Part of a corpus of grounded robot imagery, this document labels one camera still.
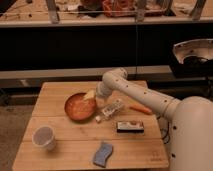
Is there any orange ceramic bowl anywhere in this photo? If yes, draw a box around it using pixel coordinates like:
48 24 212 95
64 93 97 122

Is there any clear plastic bottle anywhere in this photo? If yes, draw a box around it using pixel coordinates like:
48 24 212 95
95 99 124 123

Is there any black rectangular box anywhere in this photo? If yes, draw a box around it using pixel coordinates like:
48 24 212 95
116 121 144 133

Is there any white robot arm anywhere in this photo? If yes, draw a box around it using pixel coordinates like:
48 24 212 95
96 68 213 171

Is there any wooden folding table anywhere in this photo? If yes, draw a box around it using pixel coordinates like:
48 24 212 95
13 82 169 171

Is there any orange carrot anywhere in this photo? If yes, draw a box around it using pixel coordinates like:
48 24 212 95
129 106 153 115

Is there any blue sponge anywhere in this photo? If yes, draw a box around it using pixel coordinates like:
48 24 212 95
93 142 113 168

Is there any orange crate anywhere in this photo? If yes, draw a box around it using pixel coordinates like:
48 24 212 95
102 0 135 17

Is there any black cable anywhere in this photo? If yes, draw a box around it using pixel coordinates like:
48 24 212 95
155 114 171 145

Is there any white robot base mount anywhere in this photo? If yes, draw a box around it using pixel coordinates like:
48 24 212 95
172 38 213 64

